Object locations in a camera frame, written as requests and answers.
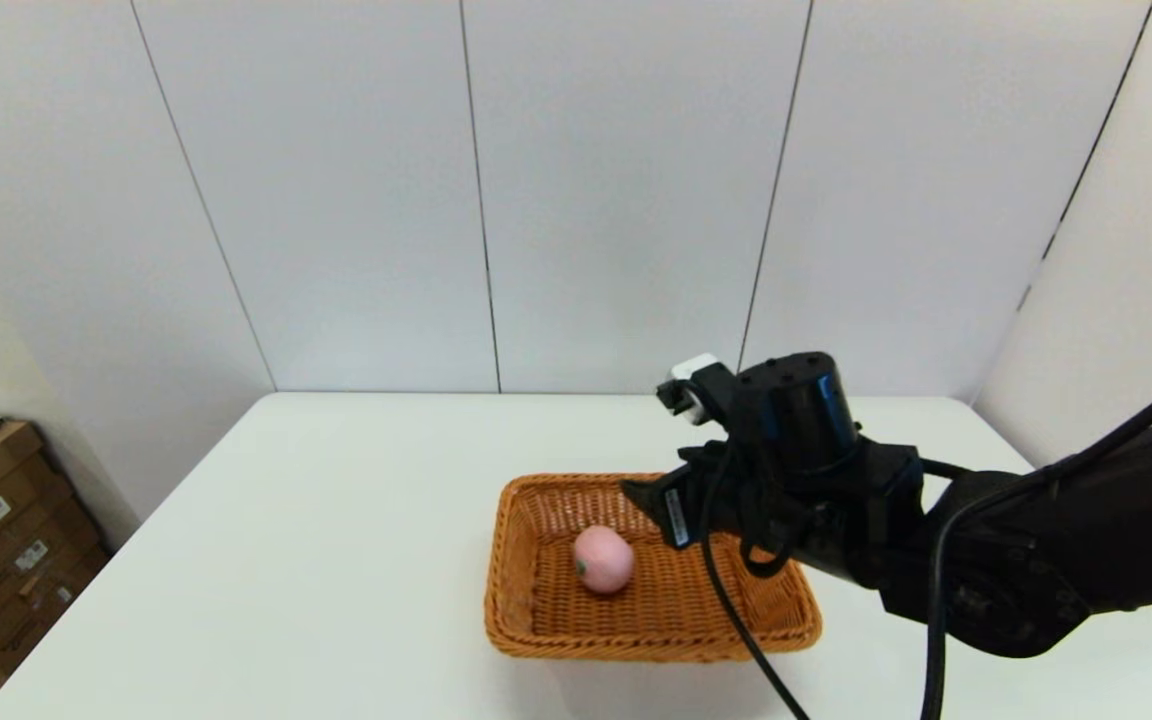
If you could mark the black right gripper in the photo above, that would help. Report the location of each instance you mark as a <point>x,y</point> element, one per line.
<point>806,440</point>

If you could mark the pink peach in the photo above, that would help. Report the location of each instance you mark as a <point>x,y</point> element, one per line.
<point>604,560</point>

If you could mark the orange wicker basket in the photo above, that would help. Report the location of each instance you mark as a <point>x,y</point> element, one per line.
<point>666,615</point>

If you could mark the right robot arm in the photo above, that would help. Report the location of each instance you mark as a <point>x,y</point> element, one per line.
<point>1086,540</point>

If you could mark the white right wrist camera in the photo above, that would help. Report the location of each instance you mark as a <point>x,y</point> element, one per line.
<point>693,385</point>

